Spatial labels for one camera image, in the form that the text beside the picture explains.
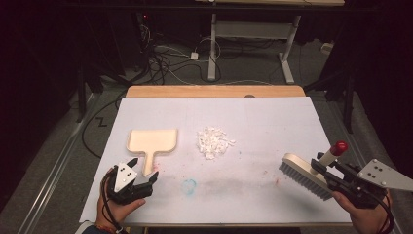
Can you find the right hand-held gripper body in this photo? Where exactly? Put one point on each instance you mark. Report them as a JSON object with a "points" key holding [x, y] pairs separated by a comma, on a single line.
{"points": [[383, 175]]}

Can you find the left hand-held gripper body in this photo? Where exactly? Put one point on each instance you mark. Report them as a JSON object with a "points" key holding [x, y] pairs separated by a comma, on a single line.
{"points": [[125, 177]]}

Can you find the wooden dustpan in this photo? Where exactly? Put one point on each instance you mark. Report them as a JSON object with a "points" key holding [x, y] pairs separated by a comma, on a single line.
{"points": [[152, 141]]}

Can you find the person's left hand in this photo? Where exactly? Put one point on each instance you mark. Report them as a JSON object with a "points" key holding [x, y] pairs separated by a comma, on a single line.
{"points": [[112, 211]]}

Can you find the person's right hand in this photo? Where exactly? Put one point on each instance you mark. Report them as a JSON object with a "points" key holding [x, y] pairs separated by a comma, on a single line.
{"points": [[370, 219]]}

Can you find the black metal stand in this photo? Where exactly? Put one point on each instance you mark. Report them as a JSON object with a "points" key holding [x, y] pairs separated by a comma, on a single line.
{"points": [[348, 104], [81, 97]]}

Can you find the person's left sleeve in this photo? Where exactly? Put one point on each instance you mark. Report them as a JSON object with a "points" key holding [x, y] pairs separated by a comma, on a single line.
{"points": [[86, 228]]}

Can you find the pile of white paper scraps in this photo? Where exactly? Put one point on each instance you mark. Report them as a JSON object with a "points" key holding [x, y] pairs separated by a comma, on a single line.
{"points": [[212, 143]]}

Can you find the white table cover sheet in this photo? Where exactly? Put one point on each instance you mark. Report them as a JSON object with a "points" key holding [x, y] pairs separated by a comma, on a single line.
{"points": [[246, 123]]}

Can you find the wooden table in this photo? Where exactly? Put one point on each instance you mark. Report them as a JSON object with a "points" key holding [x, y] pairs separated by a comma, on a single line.
{"points": [[211, 91]]}

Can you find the white power adapter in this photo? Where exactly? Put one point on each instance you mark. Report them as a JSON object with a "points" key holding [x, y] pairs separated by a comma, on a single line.
{"points": [[194, 56]]}

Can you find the metal floor rail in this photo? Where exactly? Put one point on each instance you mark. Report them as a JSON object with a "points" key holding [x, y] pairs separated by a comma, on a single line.
{"points": [[55, 165]]}

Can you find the white desk frame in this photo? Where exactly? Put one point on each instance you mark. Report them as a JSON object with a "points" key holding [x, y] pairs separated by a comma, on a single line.
{"points": [[212, 48]]}

